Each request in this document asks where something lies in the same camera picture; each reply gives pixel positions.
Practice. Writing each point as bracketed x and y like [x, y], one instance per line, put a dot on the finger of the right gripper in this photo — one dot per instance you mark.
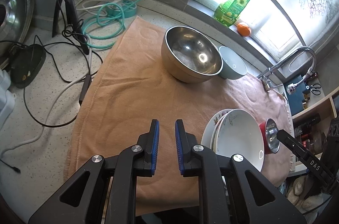
[293, 145]

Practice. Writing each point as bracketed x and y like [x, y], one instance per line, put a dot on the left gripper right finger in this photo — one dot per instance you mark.
[231, 189]

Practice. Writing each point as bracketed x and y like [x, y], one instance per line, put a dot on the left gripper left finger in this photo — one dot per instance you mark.
[103, 188]

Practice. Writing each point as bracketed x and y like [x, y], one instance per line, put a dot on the red steel small bowl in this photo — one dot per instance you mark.
[269, 132]

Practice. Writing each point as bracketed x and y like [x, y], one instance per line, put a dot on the large floral blue plate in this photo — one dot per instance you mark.
[208, 131]

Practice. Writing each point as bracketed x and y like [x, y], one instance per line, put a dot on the white plate grey leaf pattern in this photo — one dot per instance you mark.
[239, 133]

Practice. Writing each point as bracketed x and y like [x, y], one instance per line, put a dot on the light blue ceramic bowl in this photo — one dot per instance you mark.
[233, 66]

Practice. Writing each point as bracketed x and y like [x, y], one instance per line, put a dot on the large stainless steel bowl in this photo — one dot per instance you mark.
[190, 56]

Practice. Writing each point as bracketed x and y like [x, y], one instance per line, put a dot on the small floral deep plate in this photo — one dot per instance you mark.
[216, 127]

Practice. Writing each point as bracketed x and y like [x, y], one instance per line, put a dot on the chrome kitchen faucet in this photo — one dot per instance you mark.
[291, 88]

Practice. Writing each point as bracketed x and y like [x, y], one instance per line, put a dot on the gloved right hand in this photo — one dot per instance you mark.
[306, 195]

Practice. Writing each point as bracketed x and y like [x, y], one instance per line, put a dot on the blue knife block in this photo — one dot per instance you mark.
[295, 99]

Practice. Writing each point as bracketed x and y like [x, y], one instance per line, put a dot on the wooden shelf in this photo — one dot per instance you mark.
[318, 124]

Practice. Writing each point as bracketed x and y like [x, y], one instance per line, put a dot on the black scissors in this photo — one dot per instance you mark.
[315, 89]

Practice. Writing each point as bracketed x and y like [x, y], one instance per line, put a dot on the orange brown towel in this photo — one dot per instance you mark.
[132, 88]

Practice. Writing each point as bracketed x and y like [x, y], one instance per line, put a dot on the white charger adapters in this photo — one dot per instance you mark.
[7, 99]

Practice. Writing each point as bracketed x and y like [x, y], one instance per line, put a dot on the orange tangerine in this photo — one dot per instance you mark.
[243, 29]

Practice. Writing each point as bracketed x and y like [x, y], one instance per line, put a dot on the black oval device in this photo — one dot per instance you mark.
[25, 64]

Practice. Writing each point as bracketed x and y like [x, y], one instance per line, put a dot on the green dish soap bottle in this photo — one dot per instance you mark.
[228, 12]

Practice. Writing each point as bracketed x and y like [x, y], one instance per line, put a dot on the teal power strip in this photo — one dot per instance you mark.
[129, 8]

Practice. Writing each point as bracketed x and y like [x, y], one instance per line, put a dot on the black tripod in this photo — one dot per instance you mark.
[72, 20]

